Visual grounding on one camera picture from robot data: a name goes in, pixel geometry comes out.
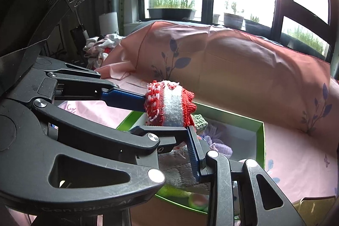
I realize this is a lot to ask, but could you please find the pile of white clothes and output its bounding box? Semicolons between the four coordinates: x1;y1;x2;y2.
83;34;125;70

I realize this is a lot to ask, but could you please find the low grey planter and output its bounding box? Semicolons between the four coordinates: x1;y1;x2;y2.
244;19;273;34

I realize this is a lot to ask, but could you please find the green cardboard box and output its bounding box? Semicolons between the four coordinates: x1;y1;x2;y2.
117;101;265;216

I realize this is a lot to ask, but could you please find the purple gauze cloth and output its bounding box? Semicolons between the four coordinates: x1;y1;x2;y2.
196;120;239;158

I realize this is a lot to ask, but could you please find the long dark grass planter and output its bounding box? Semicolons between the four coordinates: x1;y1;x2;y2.
147;7;198;20

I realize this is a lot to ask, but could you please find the green knitted cloth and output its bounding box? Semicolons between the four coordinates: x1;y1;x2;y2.
192;113;210;134

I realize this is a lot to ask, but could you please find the dark tin with gold lid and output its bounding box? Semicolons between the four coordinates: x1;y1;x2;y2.
291;195;338;226

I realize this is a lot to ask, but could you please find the red and white knitted cloth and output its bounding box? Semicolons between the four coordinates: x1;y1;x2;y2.
144;79;198;127

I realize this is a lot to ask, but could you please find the pink printed bedsheet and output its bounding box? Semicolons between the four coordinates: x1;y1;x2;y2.
53;20;339;226

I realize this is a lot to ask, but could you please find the grey quilted cloth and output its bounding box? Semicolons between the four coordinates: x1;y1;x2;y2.
159;147;212;189

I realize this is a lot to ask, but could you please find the dark planter with tall grass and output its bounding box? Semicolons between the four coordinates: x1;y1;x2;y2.
281;27;327;55

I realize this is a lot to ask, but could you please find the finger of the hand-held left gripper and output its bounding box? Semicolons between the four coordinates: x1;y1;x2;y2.
0;97;190;216
32;57;147;112

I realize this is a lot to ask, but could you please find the white stick vacuum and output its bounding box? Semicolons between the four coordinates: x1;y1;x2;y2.
75;9;89;41

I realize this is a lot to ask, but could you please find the grey pot with small tree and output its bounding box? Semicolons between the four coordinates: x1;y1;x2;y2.
223;12;245;30

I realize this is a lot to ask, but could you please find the white cylinder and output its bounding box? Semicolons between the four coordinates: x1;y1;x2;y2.
99;12;118;33

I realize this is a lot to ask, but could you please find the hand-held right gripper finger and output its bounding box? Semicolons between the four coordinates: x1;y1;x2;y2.
187;127;308;226

